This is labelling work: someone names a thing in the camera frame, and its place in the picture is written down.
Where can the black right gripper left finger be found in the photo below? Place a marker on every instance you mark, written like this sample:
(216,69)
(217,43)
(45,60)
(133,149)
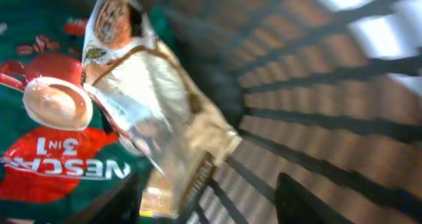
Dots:
(119,204)

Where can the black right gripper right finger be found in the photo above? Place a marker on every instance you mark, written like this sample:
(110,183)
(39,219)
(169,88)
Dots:
(296,205)

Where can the green Nescafe coffee bag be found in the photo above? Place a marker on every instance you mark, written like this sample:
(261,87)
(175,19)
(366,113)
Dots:
(58,151)

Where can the beige cookie bag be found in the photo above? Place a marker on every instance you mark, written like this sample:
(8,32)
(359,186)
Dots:
(153,104)

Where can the grey plastic basket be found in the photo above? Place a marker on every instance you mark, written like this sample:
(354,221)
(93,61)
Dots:
(327,97)

